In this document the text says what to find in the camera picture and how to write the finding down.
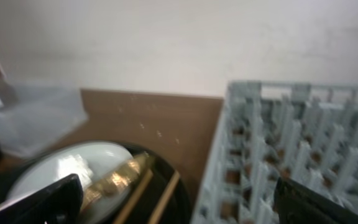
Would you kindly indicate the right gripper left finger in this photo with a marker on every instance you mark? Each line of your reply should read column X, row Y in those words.
column 59, row 202

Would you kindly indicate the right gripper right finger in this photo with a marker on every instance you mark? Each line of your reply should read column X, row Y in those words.
column 297, row 204

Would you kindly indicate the white tissue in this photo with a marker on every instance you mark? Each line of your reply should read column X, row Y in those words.
column 74, row 164

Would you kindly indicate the grey dishwasher rack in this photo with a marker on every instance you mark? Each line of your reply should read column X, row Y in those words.
column 269, row 131

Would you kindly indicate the grey plate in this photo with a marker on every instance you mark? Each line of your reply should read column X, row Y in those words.
column 105, row 166

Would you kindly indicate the gold foil wrapper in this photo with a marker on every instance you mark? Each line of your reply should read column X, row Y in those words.
column 118, row 180

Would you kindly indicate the clear plastic bin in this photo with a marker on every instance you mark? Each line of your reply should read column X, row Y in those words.
column 34, row 117

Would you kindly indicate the left wooden chopstick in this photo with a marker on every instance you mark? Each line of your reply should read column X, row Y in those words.
column 134, row 198

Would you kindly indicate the wooden chopstick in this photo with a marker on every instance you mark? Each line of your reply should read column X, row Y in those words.
column 164, row 199
column 134, row 198

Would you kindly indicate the right wooden chopstick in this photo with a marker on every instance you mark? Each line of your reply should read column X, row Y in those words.
column 164, row 199

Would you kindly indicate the round black serving tray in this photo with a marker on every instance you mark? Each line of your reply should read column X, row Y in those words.
column 177, row 210

